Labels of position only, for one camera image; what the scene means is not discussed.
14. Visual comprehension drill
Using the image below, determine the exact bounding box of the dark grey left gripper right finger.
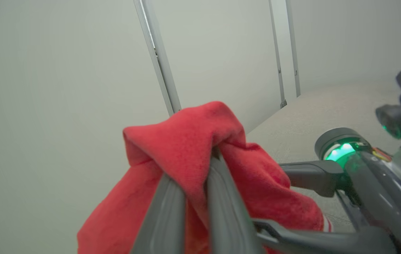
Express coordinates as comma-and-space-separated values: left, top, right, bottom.
206, 147, 266, 254

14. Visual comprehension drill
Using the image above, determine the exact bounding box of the grey metal partition post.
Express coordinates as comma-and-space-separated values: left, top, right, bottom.
268, 0, 288, 108
133, 0, 183, 117
285, 0, 301, 98

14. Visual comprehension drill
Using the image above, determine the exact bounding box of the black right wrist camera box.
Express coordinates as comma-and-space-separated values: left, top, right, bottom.
376, 59, 401, 140

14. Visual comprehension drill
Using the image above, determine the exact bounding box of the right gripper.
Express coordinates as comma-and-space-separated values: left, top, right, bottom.
253, 127, 401, 254

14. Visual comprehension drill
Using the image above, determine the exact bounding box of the red clothing with white trim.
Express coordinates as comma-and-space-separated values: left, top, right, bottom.
77, 101, 334, 254

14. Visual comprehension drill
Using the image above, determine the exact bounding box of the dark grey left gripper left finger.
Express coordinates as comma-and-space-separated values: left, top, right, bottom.
130, 173, 187, 254

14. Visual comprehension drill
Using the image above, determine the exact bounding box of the grey fabric sofa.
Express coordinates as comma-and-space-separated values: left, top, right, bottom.
246, 79, 401, 233

